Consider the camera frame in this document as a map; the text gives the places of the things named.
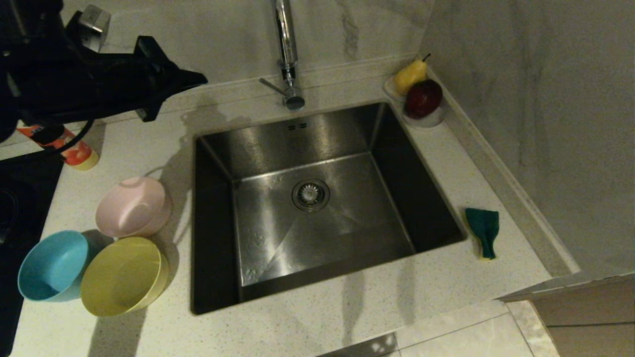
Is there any pink plastic bowl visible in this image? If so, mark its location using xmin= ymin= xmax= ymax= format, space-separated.
xmin=95 ymin=177 xmax=172 ymax=238

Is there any yellow pear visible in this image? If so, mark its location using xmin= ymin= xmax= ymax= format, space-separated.
xmin=394 ymin=54 xmax=431 ymax=96

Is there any stainless steel sink basin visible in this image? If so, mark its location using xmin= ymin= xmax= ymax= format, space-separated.
xmin=190 ymin=101 xmax=468 ymax=316

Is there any blue plastic bowl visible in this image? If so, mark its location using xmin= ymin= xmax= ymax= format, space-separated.
xmin=18 ymin=230 xmax=91 ymax=302

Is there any dark red apple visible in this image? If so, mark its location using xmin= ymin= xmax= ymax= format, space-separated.
xmin=404 ymin=79 xmax=444 ymax=119

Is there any yellow dish soap bottle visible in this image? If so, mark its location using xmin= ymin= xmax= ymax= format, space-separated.
xmin=17 ymin=124 xmax=100 ymax=172

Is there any round metal drain strainer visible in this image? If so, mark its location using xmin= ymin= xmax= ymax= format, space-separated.
xmin=292 ymin=178 xmax=331 ymax=213

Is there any yellow plastic bowl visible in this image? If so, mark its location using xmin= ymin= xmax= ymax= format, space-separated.
xmin=80 ymin=237 xmax=170 ymax=318

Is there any black induction cooktop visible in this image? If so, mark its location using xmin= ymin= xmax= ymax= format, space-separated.
xmin=0 ymin=151 xmax=65 ymax=357

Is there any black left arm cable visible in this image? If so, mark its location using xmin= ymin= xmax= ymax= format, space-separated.
xmin=0 ymin=118 xmax=96 ymax=167

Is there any yellow green sponge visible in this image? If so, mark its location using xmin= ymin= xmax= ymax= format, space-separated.
xmin=464 ymin=207 xmax=500 ymax=261

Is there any chrome faucet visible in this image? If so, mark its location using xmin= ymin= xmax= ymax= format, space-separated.
xmin=259 ymin=0 xmax=306 ymax=111

